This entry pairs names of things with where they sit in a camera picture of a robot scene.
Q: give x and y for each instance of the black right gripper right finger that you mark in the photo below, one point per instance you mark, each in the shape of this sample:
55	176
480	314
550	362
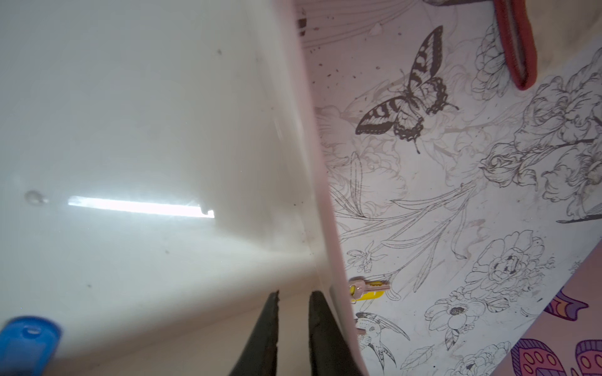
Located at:
330	355

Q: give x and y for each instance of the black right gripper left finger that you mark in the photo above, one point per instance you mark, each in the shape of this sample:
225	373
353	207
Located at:
259	356

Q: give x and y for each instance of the grey three-drawer storage box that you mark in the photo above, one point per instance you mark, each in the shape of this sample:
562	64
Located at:
161	175

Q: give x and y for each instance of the key with blue tag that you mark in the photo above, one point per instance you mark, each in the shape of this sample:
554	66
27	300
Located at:
28	343

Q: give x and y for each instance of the beige work glove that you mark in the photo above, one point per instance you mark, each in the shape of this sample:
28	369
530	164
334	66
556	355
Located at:
528	40

